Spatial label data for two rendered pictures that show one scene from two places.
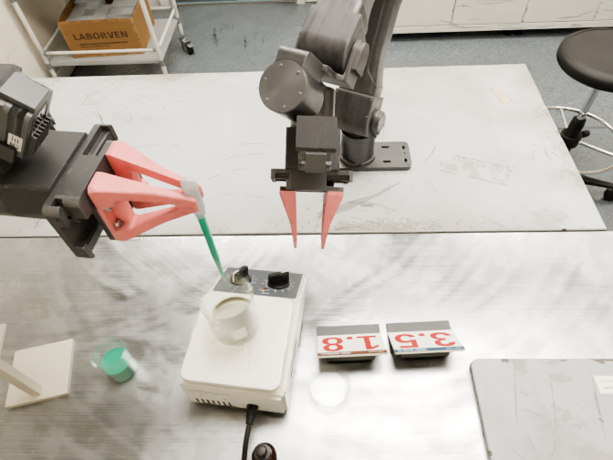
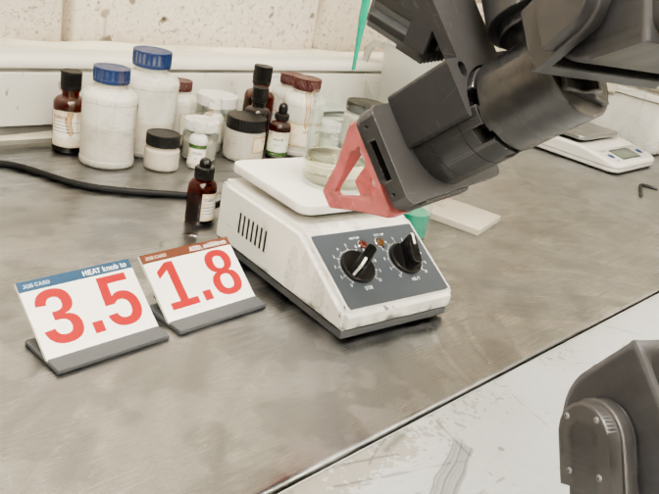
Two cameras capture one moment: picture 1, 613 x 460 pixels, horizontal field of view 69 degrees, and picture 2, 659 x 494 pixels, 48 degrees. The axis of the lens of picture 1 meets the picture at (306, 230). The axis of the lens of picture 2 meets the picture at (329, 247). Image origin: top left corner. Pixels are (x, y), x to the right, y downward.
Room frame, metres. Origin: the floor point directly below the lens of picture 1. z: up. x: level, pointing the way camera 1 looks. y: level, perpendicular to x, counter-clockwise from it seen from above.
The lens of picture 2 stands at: (0.65, -0.43, 1.20)
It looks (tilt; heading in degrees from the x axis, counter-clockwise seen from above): 23 degrees down; 126
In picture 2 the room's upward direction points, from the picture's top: 11 degrees clockwise
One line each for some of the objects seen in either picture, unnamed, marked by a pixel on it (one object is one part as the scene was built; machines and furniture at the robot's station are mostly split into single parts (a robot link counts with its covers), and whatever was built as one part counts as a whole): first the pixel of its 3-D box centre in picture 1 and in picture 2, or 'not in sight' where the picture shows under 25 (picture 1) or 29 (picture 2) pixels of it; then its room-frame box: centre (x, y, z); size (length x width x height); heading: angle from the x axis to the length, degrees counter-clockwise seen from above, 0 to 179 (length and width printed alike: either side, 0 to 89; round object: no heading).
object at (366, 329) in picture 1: (349, 339); (204, 282); (0.25, -0.05, 0.92); 0.09 x 0.06 x 0.04; 89
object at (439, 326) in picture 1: (423, 336); (94, 312); (0.25, -0.15, 0.92); 0.09 x 0.06 x 0.04; 89
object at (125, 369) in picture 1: (115, 360); (414, 209); (0.25, 0.27, 0.93); 0.04 x 0.04 x 0.06
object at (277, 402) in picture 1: (249, 333); (326, 236); (0.27, 0.09, 0.94); 0.22 x 0.13 x 0.08; 169
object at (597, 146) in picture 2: not in sight; (575, 138); (0.14, 0.98, 0.92); 0.26 x 0.19 x 0.05; 177
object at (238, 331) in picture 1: (229, 310); (342, 143); (0.26, 0.10, 1.03); 0.07 x 0.06 x 0.08; 62
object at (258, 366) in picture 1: (239, 338); (317, 182); (0.24, 0.09, 0.98); 0.12 x 0.12 x 0.01; 79
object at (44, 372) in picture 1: (17, 355); (472, 170); (0.25, 0.38, 0.96); 0.08 x 0.08 x 0.13; 9
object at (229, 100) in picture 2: not in sight; (215, 117); (-0.11, 0.28, 0.93); 0.06 x 0.06 x 0.07
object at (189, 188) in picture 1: (192, 200); not in sight; (0.25, 0.09, 1.23); 0.01 x 0.01 x 0.04; 79
